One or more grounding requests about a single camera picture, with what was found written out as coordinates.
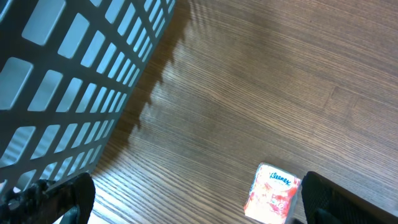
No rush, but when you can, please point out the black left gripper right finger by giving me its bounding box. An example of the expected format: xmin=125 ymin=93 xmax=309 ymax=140
xmin=302 ymin=171 xmax=397 ymax=224

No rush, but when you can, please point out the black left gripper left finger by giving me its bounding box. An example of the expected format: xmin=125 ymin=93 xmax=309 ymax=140
xmin=1 ymin=172 xmax=96 ymax=224

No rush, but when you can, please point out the orange Kleenex tissue pack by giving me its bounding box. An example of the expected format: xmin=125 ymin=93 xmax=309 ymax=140
xmin=243 ymin=162 xmax=302 ymax=224

